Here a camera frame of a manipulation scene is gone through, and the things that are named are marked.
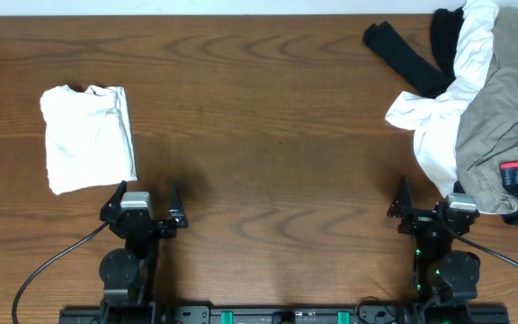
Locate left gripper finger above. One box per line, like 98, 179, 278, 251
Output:
168, 180, 188, 229
100, 181, 127, 222

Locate grey-green shorts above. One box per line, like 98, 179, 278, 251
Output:
455, 7, 518, 214

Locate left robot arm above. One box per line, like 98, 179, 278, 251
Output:
99, 181, 188, 306

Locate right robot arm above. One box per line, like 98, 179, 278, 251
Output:
387, 177, 480, 305

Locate crumpled white shirt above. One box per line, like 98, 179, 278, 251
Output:
385, 0, 499, 197

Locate folded white t-shirt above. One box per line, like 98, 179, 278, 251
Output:
40, 85, 138, 195

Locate black garment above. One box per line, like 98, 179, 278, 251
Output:
362, 8, 464, 98

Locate right black cable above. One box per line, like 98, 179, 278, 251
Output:
436, 211, 518, 324

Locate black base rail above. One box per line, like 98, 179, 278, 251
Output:
58, 304, 510, 324

